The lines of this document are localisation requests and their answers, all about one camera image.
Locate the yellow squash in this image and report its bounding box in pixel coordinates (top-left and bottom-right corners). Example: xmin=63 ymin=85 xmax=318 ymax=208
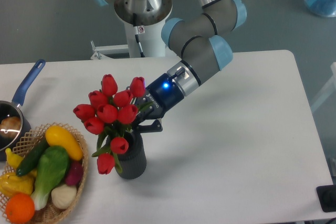
xmin=45 ymin=125 xmax=83 ymax=161

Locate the green bok choy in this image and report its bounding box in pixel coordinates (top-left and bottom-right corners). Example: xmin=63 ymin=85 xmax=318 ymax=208
xmin=31 ymin=146 xmax=70 ymax=211

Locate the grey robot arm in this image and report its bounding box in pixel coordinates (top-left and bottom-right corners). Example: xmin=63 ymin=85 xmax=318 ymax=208
xmin=96 ymin=0 xmax=247 ymax=133

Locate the yellow banana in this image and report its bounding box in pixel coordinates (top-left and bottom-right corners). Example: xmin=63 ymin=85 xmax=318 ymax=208
xmin=5 ymin=148 xmax=37 ymax=178

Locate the browned bread in pan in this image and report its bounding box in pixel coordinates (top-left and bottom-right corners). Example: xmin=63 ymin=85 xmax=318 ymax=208
xmin=1 ymin=116 xmax=21 ymax=139

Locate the red tulip bouquet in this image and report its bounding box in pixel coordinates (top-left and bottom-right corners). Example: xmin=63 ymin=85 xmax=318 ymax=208
xmin=73 ymin=74 xmax=145 ymax=175

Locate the orange fruit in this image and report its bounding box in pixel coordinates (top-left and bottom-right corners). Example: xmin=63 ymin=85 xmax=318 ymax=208
xmin=5 ymin=193 xmax=35 ymax=223

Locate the yellow bell pepper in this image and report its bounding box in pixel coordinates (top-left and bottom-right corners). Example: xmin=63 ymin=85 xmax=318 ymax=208
xmin=1 ymin=172 xmax=35 ymax=198

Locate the white garlic bulb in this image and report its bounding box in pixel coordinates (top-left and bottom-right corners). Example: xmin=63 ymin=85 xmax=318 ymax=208
xmin=51 ymin=184 xmax=77 ymax=209

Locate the black device at edge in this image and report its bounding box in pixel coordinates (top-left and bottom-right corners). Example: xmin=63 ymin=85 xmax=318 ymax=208
xmin=316 ymin=185 xmax=335 ymax=212

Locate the white frame at right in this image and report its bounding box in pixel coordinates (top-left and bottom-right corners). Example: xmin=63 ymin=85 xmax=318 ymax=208
xmin=310 ymin=62 xmax=335 ymax=114

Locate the dark green cucumber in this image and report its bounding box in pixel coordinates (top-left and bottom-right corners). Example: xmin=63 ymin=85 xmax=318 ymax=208
xmin=16 ymin=137 xmax=49 ymax=177

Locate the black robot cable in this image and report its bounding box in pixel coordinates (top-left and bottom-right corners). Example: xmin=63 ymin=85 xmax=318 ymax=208
xmin=132 ymin=13 xmax=146 ymax=58

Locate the dark grey ribbed vase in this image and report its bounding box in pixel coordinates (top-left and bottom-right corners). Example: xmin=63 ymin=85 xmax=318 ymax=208
xmin=117 ymin=131 xmax=146 ymax=179

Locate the blue handled saucepan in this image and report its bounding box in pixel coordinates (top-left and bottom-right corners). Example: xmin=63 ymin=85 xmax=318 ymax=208
xmin=1 ymin=59 xmax=46 ymax=162

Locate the woven wicker basket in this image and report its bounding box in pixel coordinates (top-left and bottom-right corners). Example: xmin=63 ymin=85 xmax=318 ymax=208
xmin=12 ymin=122 xmax=89 ymax=223

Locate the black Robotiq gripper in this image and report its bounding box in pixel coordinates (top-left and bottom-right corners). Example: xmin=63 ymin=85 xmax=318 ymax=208
xmin=131 ymin=72 xmax=184 ymax=133

